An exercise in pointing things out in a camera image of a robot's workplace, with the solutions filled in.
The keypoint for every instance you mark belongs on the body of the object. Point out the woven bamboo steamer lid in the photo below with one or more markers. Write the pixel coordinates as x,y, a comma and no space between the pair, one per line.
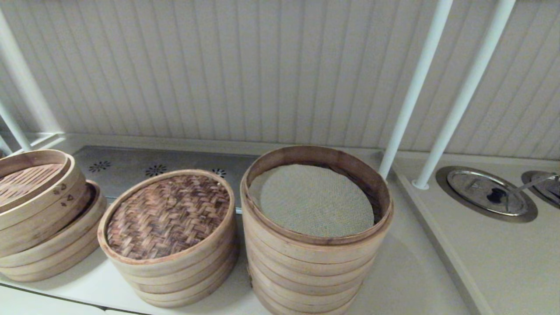
166,214

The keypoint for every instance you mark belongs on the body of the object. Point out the grey mesh steamer liner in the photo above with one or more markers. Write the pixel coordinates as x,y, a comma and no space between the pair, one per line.
310,201

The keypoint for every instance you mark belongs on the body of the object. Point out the tall bamboo steamer stack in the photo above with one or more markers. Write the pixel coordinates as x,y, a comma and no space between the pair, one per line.
306,271

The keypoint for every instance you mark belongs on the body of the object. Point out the short bamboo steamer stack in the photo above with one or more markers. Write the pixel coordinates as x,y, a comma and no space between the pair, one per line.
188,288

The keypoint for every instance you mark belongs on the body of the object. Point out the round steel lid black knob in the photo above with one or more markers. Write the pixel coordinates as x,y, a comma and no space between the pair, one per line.
472,183

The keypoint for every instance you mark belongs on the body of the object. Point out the round steel pot lid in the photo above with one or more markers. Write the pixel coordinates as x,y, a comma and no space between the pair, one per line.
547,188

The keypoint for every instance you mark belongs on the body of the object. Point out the perforated steel steam panel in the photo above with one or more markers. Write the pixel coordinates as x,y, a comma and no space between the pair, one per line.
131,162

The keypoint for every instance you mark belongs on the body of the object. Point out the thick white metal pole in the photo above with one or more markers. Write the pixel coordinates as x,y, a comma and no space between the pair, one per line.
26,78

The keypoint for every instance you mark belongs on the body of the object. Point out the thin white metal pole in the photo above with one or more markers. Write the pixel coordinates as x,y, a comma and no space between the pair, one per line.
15,129

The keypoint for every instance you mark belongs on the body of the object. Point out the white rack base rail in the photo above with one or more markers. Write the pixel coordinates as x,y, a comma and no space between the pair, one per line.
43,138

